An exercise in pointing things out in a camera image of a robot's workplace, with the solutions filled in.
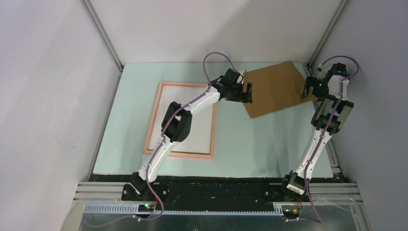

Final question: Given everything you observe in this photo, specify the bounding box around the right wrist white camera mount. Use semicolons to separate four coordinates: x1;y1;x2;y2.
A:
317;64;328;80

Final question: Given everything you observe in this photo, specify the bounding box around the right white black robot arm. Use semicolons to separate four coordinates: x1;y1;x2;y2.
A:
280;63;354;201

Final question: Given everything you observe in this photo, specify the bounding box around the right aluminium corner post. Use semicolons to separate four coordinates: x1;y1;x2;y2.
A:
307;0;350;67

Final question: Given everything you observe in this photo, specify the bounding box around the brown cardboard backing board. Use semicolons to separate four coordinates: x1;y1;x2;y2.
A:
244;61;316;118

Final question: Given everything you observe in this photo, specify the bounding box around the aluminium front rail frame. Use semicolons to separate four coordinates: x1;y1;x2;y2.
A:
71;182;372;231

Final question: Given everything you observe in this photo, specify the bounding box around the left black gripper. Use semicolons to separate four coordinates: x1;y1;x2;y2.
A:
226;81;253;104

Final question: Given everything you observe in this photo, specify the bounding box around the aluminium corner post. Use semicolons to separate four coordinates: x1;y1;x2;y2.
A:
307;0;350;67
79;0;124;73

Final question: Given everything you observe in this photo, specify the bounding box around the grey slotted cable duct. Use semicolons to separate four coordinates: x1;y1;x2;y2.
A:
84;203;283;216

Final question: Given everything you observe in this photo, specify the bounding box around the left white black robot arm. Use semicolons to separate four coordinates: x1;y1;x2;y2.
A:
129;68;253;201

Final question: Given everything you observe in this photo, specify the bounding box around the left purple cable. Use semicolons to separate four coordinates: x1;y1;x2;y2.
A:
83;51;236;228

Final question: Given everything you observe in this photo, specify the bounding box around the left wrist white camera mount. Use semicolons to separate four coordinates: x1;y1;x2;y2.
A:
237;69;246;84

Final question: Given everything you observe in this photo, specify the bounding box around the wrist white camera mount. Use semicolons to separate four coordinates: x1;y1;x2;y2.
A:
317;64;328;80
237;69;246;84

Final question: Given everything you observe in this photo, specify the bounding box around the orange wooden picture frame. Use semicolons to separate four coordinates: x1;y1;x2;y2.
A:
143;81;218;160

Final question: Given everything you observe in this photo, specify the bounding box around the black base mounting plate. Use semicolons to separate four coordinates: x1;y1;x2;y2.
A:
121;181;312;212

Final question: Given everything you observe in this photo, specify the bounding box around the left aluminium corner post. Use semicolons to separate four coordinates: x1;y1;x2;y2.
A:
79;0;124;73

